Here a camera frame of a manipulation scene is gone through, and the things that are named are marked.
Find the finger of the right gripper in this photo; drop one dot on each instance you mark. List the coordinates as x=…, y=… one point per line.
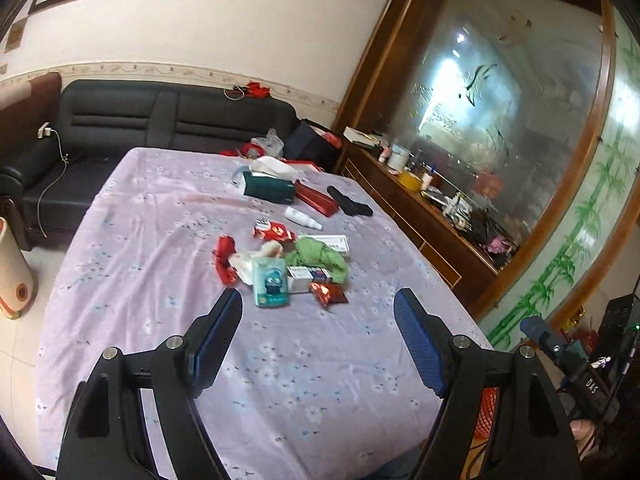
x=537, y=330

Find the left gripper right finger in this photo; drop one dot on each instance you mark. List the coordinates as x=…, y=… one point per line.
x=427, y=339

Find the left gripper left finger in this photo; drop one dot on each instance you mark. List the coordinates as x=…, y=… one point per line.
x=208, y=340

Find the teal blister pack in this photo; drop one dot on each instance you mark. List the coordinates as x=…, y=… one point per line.
x=270, y=282

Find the red ribbon wrapper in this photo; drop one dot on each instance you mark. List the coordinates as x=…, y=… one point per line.
x=224, y=250

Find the red foil wrapper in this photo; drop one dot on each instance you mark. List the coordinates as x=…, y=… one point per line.
x=328, y=294

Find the small blue white box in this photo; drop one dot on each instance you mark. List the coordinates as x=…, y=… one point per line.
x=301, y=277

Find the green cloth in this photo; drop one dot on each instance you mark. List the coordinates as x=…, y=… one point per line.
x=315, y=254

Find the person's right hand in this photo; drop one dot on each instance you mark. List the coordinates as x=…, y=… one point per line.
x=584, y=432

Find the red white snack wrapper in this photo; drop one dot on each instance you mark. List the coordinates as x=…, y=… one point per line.
x=271, y=231

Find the long white medicine box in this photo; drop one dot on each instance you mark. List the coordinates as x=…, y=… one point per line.
x=339, y=243

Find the black sock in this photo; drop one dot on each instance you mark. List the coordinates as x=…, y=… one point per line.
x=347, y=205

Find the white spray bottle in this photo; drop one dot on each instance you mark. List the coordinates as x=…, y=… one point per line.
x=302, y=219

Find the red flat pouch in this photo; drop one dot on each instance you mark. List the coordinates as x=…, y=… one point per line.
x=318, y=201

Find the dark green tissue box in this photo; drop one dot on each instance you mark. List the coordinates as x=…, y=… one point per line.
x=270, y=189

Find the white cup on shelf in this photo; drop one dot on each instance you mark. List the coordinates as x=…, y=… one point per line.
x=399, y=157

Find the white space heater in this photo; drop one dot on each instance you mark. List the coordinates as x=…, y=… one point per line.
x=18, y=285

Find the clear plastic bag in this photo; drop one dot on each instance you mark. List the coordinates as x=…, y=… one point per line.
x=270, y=143

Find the wooden glass partition cabinet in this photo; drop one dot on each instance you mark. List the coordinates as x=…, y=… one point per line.
x=529, y=109

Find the dark blue bag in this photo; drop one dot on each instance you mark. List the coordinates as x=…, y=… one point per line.
x=310, y=142

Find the black leather sofa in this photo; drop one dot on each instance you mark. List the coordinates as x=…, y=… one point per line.
x=48, y=184

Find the red item on sofa back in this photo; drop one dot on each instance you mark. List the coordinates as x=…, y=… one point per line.
x=251, y=90

